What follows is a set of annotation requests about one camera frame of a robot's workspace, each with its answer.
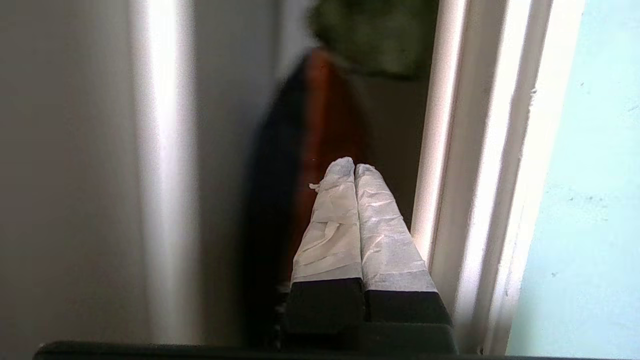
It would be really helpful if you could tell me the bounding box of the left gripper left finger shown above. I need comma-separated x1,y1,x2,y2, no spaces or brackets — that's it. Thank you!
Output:
284,157,366,335

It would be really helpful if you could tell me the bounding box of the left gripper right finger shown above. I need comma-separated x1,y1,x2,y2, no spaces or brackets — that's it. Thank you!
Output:
354,163,453,327

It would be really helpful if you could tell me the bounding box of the dark brown blurred object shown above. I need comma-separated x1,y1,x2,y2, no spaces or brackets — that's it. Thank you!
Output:
240,47,373,346

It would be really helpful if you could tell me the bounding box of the green plush item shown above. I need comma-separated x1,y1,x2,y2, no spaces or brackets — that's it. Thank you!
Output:
307,0,440,78

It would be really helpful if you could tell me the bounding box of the white wardrobe frame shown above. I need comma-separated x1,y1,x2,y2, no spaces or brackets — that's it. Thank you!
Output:
411,0,586,356

